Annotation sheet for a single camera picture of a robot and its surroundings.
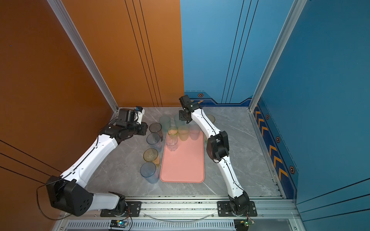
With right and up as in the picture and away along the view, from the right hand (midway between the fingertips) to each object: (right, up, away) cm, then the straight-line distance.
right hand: (184, 116), depth 101 cm
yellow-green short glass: (0, -11, -2) cm, 11 cm away
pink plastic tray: (+1, -30, -14) cm, 33 cm away
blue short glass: (-19, -15, -9) cm, 26 cm away
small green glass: (-8, -10, -2) cm, 13 cm away
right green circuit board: (+30, -54, -31) cm, 69 cm away
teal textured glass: (-4, -5, +1) cm, 6 cm away
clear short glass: (-9, -18, -4) cm, 20 cm away
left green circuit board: (-32, -54, -30) cm, 69 cm away
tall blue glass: (-19, -31, -22) cm, 42 cm away
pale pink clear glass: (+7, -10, -2) cm, 13 cm away
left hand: (-21, -5, -19) cm, 29 cm away
